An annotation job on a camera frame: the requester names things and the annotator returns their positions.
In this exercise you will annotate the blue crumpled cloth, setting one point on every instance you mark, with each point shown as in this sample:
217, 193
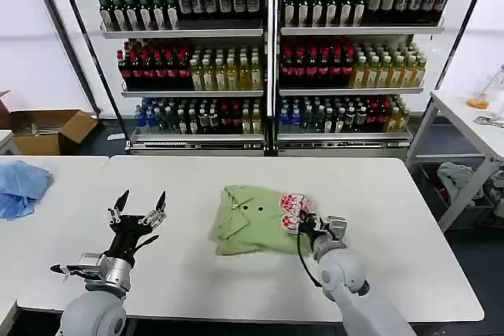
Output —
19, 190

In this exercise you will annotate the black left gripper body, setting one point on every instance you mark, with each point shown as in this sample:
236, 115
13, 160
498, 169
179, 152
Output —
128, 231

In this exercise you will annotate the orange object in clear bag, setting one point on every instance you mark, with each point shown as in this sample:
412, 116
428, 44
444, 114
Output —
478, 100

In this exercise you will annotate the pile of clothes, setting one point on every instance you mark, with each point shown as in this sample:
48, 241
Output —
460, 180

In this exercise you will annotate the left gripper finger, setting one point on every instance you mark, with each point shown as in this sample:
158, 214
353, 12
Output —
121, 201
160, 201

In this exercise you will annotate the white side table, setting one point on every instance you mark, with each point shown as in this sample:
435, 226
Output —
460, 115

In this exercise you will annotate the small metal tool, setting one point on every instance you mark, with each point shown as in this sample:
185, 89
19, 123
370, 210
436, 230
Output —
490, 120

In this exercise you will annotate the shelf rack with bottles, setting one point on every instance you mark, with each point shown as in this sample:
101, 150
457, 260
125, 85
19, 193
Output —
354, 56
185, 56

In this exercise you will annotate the green shirt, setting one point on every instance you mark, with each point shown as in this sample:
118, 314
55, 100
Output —
252, 222

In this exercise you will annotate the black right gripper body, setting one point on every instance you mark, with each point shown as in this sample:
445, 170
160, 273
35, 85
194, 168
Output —
317, 226

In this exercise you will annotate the black metal pole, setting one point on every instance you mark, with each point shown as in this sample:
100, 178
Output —
63, 33
92, 52
462, 25

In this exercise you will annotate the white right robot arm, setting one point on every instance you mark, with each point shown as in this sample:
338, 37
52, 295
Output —
342, 269

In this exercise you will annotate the brown cardboard box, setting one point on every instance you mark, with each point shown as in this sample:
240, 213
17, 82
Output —
47, 131

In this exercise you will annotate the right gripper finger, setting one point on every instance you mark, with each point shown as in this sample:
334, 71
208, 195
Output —
306, 216
304, 228

